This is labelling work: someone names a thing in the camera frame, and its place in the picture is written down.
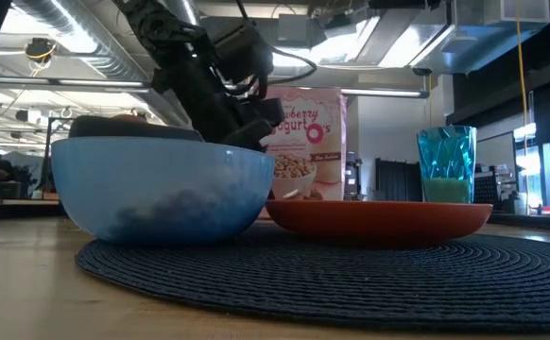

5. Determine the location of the person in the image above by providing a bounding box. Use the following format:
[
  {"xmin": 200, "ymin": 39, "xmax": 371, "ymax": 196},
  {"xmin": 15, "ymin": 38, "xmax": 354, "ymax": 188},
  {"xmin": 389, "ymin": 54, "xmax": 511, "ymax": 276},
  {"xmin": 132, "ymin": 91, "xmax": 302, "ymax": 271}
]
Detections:
[{"xmin": 0, "ymin": 159, "xmax": 24, "ymax": 199}]

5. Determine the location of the pink strawberry yogurt cereal box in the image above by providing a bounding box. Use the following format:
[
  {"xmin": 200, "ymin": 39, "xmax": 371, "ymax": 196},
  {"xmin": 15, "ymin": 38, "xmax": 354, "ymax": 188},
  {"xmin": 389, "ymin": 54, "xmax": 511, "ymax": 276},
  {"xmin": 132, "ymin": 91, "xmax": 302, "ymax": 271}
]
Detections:
[{"xmin": 258, "ymin": 86, "xmax": 348, "ymax": 221}]

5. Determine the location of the black ribbed panel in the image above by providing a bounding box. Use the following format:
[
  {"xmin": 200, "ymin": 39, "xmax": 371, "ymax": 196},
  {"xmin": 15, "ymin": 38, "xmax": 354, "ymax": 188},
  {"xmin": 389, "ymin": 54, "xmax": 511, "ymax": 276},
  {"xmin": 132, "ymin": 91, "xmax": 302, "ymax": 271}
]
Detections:
[{"xmin": 374, "ymin": 158, "xmax": 422, "ymax": 203}]

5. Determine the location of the dark equipment shelf unit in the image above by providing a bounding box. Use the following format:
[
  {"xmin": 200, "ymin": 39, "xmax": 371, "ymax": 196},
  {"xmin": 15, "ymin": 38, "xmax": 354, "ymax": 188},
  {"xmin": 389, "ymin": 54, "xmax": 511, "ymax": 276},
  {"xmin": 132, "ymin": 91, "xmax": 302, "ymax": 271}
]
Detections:
[{"xmin": 345, "ymin": 158, "xmax": 364, "ymax": 202}]

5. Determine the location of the black wire mesh rack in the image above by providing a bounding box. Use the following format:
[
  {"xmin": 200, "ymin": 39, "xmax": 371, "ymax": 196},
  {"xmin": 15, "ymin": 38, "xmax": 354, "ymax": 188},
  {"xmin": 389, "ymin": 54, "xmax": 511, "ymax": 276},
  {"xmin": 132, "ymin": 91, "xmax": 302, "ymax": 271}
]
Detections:
[{"xmin": 473, "ymin": 172, "xmax": 504, "ymax": 212}]

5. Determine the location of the dark woven round placemat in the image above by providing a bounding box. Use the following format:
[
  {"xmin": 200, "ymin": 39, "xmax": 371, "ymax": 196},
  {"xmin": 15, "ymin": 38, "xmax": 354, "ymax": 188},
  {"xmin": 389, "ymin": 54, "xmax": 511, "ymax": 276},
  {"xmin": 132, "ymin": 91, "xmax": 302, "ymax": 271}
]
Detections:
[{"xmin": 75, "ymin": 221, "xmax": 550, "ymax": 334}]

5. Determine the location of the yellow hanging cable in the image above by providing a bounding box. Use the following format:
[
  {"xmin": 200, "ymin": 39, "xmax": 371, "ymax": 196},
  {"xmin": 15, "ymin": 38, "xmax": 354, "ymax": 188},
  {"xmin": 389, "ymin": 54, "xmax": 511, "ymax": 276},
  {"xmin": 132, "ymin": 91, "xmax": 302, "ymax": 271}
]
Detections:
[{"xmin": 514, "ymin": 0, "xmax": 531, "ymax": 209}]

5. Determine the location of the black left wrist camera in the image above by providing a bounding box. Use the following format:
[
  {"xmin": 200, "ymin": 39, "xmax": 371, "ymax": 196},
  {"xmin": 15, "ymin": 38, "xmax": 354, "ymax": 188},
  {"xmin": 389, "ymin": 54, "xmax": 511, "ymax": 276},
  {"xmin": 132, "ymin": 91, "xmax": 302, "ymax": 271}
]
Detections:
[{"xmin": 213, "ymin": 18, "xmax": 276, "ymax": 86}]

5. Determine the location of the black ceiling-mounted device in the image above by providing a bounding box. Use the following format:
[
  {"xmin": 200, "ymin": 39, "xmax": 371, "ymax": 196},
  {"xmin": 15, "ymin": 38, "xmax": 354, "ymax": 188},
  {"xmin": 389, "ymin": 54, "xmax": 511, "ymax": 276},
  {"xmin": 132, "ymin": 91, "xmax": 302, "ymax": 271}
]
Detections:
[{"xmin": 24, "ymin": 37, "xmax": 58, "ymax": 63}]

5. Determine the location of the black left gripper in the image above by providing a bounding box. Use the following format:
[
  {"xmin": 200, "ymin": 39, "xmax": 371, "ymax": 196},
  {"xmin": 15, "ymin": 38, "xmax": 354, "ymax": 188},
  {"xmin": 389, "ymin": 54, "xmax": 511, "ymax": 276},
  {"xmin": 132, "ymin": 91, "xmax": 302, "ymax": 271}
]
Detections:
[{"xmin": 154, "ymin": 54, "xmax": 286, "ymax": 153}]

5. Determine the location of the long ceiling light bar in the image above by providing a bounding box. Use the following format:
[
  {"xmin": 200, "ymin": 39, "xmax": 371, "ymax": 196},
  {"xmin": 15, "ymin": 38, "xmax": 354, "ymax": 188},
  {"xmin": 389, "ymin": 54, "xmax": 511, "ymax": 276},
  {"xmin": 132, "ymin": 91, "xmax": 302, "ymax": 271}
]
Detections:
[{"xmin": 0, "ymin": 76, "xmax": 431, "ymax": 99}]

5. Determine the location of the orange plate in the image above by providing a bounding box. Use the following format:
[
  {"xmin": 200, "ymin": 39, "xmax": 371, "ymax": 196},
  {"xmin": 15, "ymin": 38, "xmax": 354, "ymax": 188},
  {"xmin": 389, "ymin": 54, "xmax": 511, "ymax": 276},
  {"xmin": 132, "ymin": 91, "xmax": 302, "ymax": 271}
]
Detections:
[{"xmin": 265, "ymin": 200, "xmax": 494, "ymax": 247}]

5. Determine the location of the orange fruit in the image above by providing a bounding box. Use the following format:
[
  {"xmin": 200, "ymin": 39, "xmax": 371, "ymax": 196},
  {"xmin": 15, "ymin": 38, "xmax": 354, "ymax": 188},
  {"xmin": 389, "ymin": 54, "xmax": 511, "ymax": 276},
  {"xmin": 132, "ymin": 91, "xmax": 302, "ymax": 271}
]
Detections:
[{"xmin": 110, "ymin": 112, "xmax": 147, "ymax": 124}]

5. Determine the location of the light blue plastic bowl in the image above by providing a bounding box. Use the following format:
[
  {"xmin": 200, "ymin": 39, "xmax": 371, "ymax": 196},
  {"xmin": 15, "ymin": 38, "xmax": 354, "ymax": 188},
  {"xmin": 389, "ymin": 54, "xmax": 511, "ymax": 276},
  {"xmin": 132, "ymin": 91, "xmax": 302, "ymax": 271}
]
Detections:
[{"xmin": 51, "ymin": 136, "xmax": 276, "ymax": 246}]

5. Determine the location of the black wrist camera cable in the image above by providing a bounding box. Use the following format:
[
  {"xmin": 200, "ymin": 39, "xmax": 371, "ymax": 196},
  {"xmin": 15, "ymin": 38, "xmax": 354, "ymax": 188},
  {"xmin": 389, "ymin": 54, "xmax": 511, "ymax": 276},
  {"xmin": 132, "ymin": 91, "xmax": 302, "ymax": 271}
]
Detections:
[{"xmin": 234, "ymin": 0, "xmax": 318, "ymax": 98}]

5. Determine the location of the teal faceted plastic cup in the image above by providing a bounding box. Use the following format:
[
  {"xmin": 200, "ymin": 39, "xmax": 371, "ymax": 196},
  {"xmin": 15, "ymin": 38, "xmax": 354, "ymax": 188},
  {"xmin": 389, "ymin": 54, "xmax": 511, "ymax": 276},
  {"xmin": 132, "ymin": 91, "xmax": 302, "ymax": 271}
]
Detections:
[{"xmin": 416, "ymin": 125, "xmax": 477, "ymax": 205}]

